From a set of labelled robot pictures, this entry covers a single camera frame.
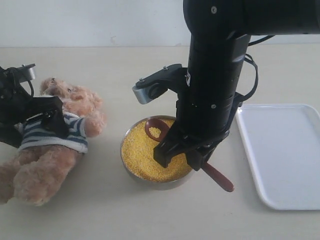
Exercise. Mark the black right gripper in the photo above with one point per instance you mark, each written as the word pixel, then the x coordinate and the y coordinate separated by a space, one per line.
pixel 204 105

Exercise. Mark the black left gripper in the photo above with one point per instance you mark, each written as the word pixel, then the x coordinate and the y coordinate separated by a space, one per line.
pixel 14 98

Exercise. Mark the brown wooden spoon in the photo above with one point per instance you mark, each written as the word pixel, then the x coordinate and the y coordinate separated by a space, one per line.
pixel 156 127

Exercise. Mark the tan teddy bear striped shirt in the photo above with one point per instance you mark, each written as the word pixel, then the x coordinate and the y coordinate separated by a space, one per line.
pixel 43 160

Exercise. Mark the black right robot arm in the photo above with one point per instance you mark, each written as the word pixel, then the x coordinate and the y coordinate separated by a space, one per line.
pixel 220 34

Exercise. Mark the yellow millet grains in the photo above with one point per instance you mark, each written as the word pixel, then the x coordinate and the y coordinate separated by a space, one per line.
pixel 137 153

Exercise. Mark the metal bowl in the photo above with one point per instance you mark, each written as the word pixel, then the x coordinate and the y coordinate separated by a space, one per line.
pixel 155 185

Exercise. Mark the white rectangular plastic tray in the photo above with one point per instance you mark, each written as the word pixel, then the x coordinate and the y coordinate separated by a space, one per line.
pixel 282 145

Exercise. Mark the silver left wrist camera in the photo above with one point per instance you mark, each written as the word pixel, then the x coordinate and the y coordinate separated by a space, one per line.
pixel 26 73

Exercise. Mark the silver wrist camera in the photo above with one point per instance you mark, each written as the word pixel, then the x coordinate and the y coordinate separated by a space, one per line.
pixel 26 73
pixel 153 86

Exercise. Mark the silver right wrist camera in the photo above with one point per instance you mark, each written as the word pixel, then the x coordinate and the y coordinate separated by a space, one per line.
pixel 153 86

